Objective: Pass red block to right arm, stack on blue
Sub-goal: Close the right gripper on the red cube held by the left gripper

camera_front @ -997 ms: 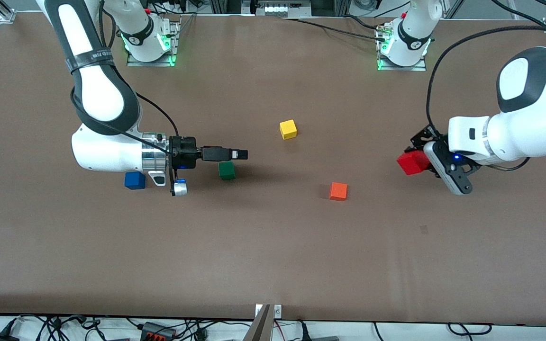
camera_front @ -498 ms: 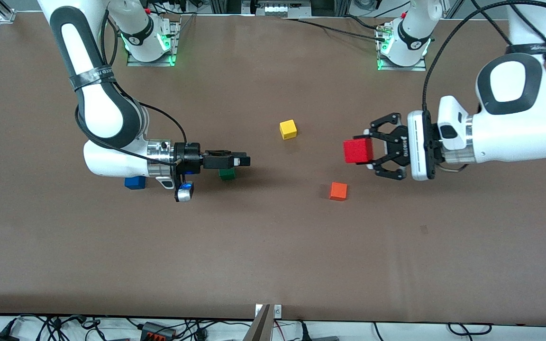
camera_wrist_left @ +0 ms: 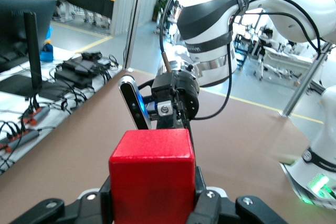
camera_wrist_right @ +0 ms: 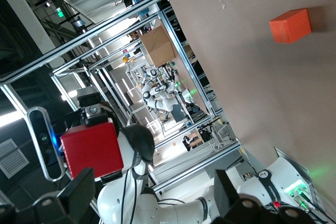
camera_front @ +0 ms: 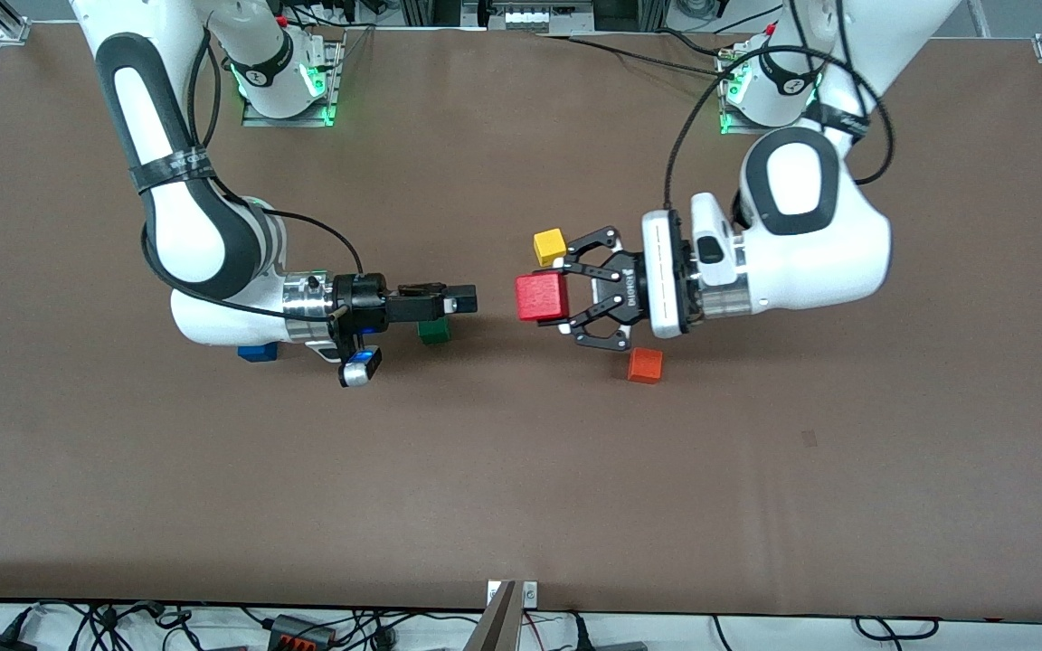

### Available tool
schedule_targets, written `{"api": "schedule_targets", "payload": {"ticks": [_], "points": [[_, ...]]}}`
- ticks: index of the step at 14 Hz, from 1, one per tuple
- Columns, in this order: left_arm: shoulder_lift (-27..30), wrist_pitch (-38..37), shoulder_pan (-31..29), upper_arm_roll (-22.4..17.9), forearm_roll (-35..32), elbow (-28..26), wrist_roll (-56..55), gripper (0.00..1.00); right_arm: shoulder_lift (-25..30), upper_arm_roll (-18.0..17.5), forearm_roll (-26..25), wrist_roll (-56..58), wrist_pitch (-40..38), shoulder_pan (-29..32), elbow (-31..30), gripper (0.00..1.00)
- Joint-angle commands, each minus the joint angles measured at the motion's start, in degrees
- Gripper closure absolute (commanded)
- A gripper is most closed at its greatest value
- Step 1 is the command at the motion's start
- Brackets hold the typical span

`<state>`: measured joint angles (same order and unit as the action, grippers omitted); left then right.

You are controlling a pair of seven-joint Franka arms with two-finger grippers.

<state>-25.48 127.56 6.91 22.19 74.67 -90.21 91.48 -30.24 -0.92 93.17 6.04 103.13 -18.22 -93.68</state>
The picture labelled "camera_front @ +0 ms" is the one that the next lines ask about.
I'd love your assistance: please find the red wooden cube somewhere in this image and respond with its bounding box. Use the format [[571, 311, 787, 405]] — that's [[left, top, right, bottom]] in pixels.
[[516, 271, 571, 324]]

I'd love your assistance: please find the yellow wooden cube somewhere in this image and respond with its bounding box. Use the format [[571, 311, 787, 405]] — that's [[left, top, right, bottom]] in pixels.
[[534, 228, 568, 268]]

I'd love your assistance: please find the orange wooden cube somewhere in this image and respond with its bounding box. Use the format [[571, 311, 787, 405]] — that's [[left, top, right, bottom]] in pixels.
[[627, 348, 665, 384]]

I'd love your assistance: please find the brown table mat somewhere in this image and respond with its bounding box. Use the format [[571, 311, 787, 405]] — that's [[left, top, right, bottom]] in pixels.
[[0, 23, 1042, 625]]

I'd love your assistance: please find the white connector device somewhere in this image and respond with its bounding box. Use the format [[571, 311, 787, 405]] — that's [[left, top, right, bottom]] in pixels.
[[485, 0, 596, 33]]

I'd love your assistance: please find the black orange connector box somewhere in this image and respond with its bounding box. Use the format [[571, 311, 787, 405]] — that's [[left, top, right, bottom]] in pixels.
[[268, 614, 337, 648]]

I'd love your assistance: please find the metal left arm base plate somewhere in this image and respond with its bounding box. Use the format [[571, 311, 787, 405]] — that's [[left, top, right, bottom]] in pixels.
[[718, 45, 816, 137]]

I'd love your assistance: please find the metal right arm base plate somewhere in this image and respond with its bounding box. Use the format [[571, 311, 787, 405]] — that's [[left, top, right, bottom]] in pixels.
[[241, 36, 343, 128]]

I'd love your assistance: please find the long black table cable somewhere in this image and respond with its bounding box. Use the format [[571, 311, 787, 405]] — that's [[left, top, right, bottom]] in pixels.
[[539, 33, 734, 80]]

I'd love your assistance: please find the black right arm strap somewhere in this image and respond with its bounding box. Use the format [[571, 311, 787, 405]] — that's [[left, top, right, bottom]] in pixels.
[[130, 147, 216, 195]]

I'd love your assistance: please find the black arm strap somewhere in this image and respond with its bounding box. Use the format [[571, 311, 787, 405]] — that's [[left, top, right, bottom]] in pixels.
[[130, 147, 216, 195], [806, 101, 872, 138]]

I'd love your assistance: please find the short black table cable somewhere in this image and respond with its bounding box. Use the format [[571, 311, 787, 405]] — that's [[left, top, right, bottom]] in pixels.
[[655, 27, 732, 61]]

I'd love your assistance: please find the black left arm strap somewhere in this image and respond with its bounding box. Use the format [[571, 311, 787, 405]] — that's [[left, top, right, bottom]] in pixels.
[[806, 101, 872, 138]]

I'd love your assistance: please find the grey camera stand pole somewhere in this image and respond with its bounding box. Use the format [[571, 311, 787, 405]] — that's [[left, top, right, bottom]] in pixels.
[[465, 580, 519, 651]]

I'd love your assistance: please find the looped black floor cable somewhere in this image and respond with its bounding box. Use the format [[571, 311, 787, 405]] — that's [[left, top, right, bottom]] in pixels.
[[853, 616, 940, 643]]

